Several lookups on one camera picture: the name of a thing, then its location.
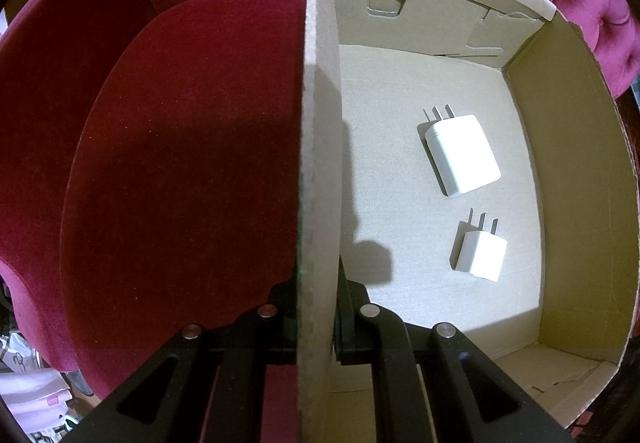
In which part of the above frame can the small white charger plug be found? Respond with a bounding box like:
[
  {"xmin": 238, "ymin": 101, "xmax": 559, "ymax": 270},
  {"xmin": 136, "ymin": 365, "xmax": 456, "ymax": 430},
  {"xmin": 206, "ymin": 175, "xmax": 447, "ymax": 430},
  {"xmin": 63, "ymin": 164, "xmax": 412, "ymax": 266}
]
[{"xmin": 449, "ymin": 209, "xmax": 508, "ymax": 283}]

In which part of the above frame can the large white charger plug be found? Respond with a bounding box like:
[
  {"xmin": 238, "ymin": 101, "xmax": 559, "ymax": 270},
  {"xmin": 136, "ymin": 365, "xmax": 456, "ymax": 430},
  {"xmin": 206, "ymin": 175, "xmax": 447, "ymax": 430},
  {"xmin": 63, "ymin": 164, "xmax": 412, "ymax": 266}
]
[{"xmin": 423, "ymin": 105, "xmax": 501, "ymax": 197}]

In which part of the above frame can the red velvet tufted armchair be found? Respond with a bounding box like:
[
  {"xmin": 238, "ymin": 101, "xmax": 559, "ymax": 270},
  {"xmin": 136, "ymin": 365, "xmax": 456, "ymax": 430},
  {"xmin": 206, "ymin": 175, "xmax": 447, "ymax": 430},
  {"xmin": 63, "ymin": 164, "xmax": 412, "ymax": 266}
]
[{"xmin": 0, "ymin": 0, "xmax": 640, "ymax": 401}]

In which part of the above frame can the cardboard box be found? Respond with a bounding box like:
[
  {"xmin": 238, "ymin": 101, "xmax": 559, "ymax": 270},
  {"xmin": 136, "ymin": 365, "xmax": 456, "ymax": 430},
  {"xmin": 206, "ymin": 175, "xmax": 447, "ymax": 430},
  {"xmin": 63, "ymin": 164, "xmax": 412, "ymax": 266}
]
[{"xmin": 297, "ymin": 0, "xmax": 639, "ymax": 442}]

